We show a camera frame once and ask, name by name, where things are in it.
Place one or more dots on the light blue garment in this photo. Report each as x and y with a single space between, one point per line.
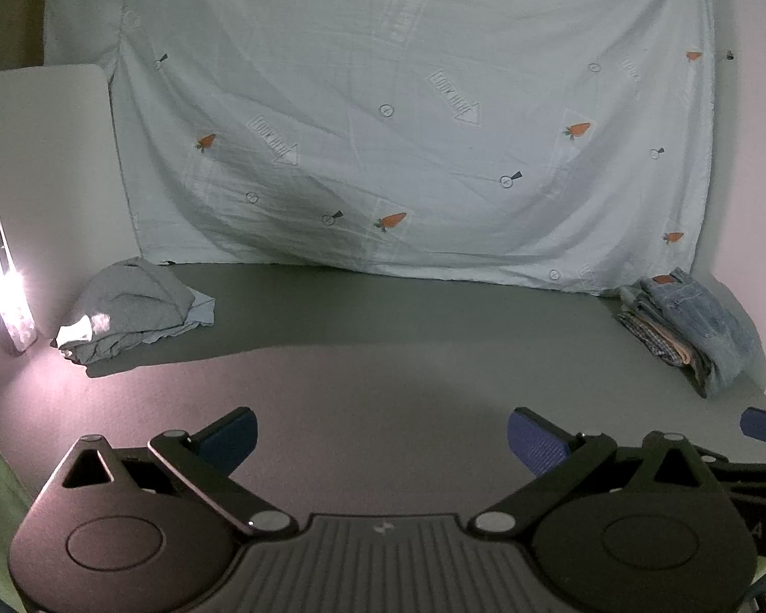
196 313

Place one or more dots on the carrot printed pale sheet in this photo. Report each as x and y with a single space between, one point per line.
421 115

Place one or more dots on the folded blue jeans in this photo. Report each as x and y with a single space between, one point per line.
708 332

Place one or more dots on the folded beige garment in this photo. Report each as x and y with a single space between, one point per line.
673 343

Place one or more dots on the grey pants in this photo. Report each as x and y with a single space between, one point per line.
124 310

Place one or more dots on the glowing printed lamp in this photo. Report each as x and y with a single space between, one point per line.
9 313

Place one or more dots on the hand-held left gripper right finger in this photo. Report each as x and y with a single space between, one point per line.
536 446

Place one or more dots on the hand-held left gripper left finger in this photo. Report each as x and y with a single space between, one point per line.
231 439

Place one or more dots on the white board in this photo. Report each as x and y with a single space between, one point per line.
51 140

